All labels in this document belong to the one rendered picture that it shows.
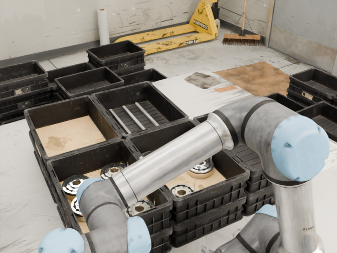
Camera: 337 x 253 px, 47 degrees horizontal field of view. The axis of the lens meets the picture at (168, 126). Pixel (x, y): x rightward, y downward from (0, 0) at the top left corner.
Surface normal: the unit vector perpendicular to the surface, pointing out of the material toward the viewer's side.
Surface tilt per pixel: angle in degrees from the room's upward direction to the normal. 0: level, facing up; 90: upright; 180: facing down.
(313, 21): 90
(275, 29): 90
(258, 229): 44
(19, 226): 0
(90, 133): 0
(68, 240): 0
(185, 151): 48
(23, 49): 90
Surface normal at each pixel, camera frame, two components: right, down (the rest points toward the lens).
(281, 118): -0.34, -0.75
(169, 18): 0.54, 0.46
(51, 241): 0.00, -0.84
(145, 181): 0.26, 0.05
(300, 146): 0.40, 0.32
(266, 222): -0.51, -0.52
